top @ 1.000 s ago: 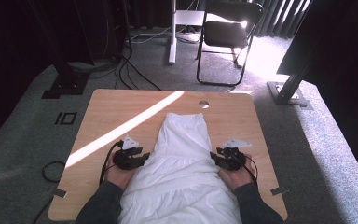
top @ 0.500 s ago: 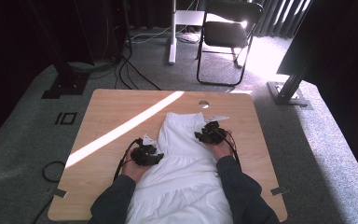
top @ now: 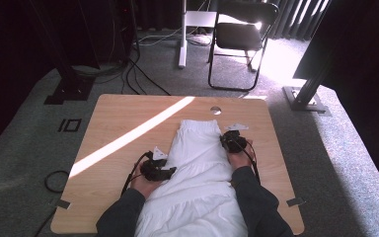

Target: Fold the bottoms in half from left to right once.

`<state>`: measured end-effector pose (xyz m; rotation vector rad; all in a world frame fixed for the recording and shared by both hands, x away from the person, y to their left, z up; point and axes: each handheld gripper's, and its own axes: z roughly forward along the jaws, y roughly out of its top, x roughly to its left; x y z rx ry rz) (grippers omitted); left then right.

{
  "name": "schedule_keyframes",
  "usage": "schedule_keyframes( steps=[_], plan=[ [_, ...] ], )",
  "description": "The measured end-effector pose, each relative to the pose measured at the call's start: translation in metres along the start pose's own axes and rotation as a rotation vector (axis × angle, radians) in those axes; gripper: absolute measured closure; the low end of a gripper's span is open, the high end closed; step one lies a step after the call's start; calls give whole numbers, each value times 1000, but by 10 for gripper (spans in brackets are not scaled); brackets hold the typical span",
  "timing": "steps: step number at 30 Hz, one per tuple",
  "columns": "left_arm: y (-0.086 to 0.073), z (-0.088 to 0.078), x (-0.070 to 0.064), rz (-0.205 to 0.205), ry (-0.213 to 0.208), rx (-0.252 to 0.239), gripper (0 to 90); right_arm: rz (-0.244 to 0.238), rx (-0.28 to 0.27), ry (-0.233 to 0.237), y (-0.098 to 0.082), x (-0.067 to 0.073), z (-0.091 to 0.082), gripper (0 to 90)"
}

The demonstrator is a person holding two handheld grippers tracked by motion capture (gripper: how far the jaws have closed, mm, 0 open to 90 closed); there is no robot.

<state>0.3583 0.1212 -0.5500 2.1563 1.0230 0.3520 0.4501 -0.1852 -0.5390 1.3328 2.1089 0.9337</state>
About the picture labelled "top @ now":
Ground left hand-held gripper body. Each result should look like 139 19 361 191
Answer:
140 146 171 182

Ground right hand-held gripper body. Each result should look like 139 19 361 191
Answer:
224 122 250 154

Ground white skirt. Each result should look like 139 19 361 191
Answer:
134 118 249 237

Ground person's right hand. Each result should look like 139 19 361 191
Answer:
227 139 256 171

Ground person's left hand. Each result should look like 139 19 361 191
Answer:
130 164 166 200

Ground metal stand with grey base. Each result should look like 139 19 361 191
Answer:
282 63 332 114

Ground grey tape piece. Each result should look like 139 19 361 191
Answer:
285 197 307 208
56 198 72 210

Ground black folding chair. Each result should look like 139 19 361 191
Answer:
207 0 280 93

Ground white desk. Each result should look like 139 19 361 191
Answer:
177 0 219 69

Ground black stand with flat base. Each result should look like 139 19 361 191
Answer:
29 0 97 106

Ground black board panel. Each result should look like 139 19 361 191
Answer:
292 0 379 82

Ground grey curtain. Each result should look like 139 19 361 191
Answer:
268 0 331 41

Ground left hand-held gripper cable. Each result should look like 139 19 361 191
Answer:
120 151 154 198

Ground hand-held gripper cable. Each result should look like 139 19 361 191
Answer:
120 151 154 198
231 139 262 186

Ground right hand-held gripper cable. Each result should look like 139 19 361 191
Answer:
231 139 262 186

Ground black floor cables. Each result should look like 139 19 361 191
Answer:
120 31 172 97

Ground white floor cables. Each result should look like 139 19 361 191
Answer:
137 26 212 47

